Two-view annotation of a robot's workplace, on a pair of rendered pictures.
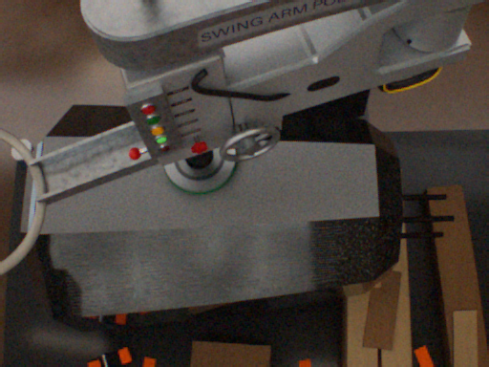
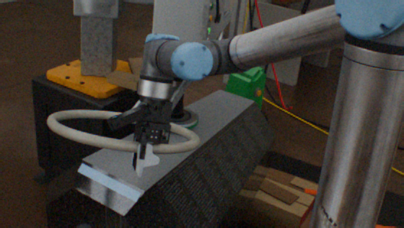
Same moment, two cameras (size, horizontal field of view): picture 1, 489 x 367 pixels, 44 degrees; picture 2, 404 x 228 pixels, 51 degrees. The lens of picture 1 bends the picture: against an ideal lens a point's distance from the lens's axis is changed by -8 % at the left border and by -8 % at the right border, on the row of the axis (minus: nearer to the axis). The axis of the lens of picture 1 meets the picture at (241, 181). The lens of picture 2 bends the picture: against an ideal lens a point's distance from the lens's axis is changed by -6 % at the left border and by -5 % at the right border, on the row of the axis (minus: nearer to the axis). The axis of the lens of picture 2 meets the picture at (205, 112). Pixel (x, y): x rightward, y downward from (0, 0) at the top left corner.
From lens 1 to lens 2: 2.03 m
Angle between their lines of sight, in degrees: 60
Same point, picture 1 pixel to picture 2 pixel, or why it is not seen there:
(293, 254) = (247, 135)
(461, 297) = (284, 178)
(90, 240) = (174, 175)
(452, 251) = not seen: hidden behind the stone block
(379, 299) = (268, 188)
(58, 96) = not seen: outside the picture
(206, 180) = (191, 117)
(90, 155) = not seen: hidden behind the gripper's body
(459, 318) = (296, 182)
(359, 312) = (268, 198)
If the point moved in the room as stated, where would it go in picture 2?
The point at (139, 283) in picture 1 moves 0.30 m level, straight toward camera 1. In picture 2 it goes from (212, 192) to (275, 185)
